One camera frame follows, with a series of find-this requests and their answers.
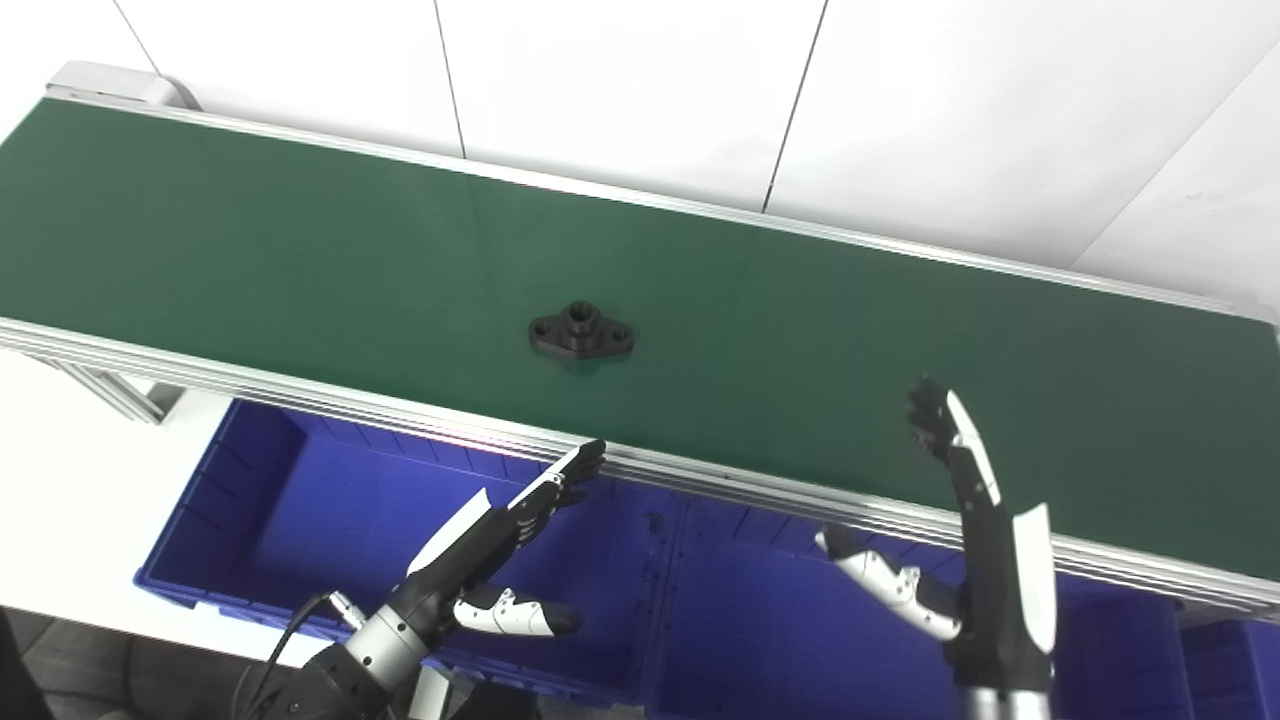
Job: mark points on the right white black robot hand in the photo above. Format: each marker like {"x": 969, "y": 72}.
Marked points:
{"x": 995, "y": 600}

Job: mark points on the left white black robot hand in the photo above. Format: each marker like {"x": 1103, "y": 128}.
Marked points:
{"x": 460, "y": 555}

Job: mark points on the black flanged machine part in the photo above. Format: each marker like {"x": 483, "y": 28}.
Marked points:
{"x": 580, "y": 335}

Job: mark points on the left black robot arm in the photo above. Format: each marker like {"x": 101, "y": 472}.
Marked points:
{"x": 370, "y": 660}

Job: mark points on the blue plastic bin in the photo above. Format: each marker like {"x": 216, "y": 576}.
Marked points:
{"x": 330, "y": 510}
{"x": 780, "y": 640}
{"x": 1235, "y": 670}

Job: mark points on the green conveyor belt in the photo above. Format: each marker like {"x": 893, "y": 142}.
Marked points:
{"x": 800, "y": 340}
{"x": 300, "y": 400}

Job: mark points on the aluminium conveyor leg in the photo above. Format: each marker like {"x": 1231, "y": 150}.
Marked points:
{"x": 120, "y": 390}

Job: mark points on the grey conveyor end cap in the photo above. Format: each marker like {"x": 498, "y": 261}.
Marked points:
{"x": 130, "y": 85}

